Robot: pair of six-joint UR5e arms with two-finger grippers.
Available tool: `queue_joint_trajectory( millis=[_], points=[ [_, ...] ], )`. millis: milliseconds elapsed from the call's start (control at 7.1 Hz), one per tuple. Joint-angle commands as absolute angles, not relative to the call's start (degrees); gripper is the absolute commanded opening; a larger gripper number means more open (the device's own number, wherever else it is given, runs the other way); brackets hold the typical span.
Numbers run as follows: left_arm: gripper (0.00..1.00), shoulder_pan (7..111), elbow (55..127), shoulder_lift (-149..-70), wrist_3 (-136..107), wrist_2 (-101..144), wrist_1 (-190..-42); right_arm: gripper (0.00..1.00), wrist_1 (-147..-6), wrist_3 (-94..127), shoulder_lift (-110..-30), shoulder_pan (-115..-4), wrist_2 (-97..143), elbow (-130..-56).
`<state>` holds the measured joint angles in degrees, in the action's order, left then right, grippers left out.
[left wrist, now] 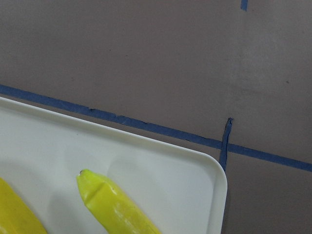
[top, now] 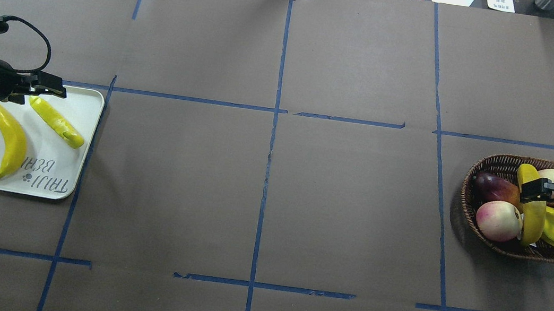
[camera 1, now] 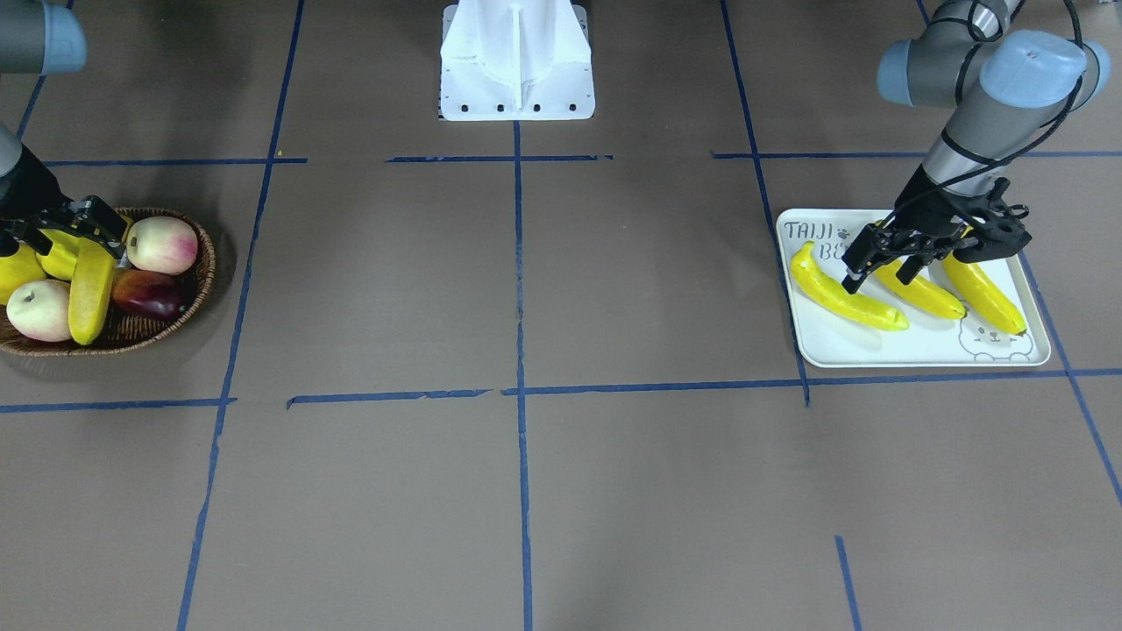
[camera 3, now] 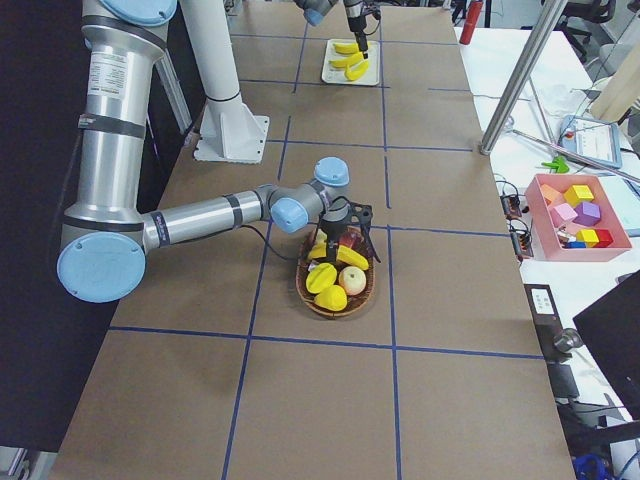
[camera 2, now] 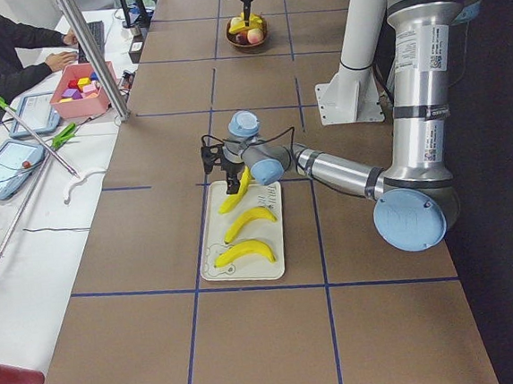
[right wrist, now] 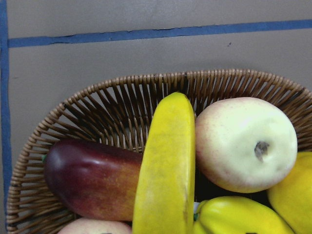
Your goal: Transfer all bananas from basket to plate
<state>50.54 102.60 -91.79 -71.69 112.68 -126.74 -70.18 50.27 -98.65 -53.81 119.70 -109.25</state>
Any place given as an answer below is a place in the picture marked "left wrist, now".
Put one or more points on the white bear print tray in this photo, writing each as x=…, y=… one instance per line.
x=42, y=152

